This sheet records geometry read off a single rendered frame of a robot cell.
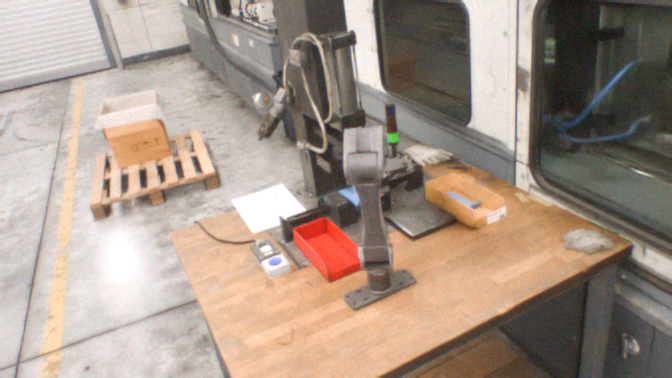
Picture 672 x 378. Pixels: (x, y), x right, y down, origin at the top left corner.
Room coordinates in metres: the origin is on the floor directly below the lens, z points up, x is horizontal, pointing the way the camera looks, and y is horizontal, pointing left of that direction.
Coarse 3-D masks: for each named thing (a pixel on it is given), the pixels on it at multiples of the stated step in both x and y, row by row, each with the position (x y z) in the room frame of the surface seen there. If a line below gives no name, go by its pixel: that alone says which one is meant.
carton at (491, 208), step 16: (448, 176) 1.61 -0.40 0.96; (432, 192) 1.54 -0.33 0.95; (448, 192) 1.60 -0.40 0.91; (464, 192) 1.56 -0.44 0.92; (480, 192) 1.49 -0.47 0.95; (448, 208) 1.46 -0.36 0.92; (464, 208) 1.39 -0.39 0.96; (480, 208) 1.46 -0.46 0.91; (496, 208) 1.42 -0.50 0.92; (480, 224) 1.36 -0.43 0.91
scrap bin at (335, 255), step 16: (304, 224) 1.43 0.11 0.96; (320, 224) 1.45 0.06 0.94; (304, 240) 1.34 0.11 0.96; (320, 240) 1.41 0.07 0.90; (336, 240) 1.40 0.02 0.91; (352, 240) 1.30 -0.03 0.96; (320, 256) 1.32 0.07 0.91; (336, 256) 1.31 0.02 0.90; (352, 256) 1.30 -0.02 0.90; (320, 272) 1.24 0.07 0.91; (336, 272) 1.20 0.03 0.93; (352, 272) 1.22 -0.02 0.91
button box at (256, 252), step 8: (200, 224) 1.64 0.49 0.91; (208, 232) 1.57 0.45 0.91; (224, 240) 1.50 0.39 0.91; (248, 240) 1.47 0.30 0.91; (256, 240) 1.45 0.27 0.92; (264, 240) 1.42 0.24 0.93; (256, 248) 1.38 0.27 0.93; (272, 248) 1.37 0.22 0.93; (256, 256) 1.35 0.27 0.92; (264, 256) 1.33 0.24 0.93; (272, 256) 1.33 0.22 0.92
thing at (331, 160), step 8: (320, 128) 1.68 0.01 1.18; (328, 128) 1.70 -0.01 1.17; (328, 136) 1.61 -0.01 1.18; (336, 136) 1.62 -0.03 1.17; (336, 144) 1.56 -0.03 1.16; (328, 152) 1.56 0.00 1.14; (336, 152) 1.54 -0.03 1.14; (320, 160) 1.53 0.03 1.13; (328, 160) 1.49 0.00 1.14; (336, 160) 1.49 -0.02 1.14; (328, 168) 1.48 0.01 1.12; (336, 168) 1.48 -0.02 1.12
